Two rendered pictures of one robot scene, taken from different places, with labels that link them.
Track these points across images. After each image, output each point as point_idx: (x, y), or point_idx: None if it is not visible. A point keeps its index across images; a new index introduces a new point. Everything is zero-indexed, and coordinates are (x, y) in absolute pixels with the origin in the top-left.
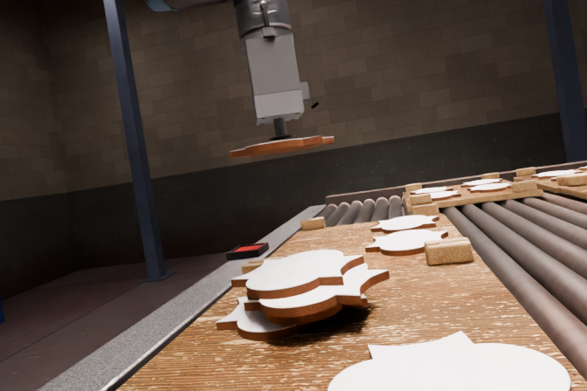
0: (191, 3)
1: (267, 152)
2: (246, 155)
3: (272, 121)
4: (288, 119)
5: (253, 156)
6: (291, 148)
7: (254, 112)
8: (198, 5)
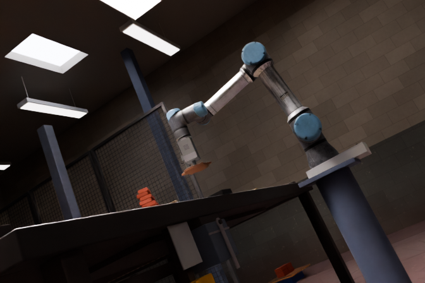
0: (197, 119)
1: (202, 167)
2: (207, 165)
3: (193, 159)
4: (189, 161)
5: (203, 163)
6: (196, 170)
7: (197, 153)
8: (195, 119)
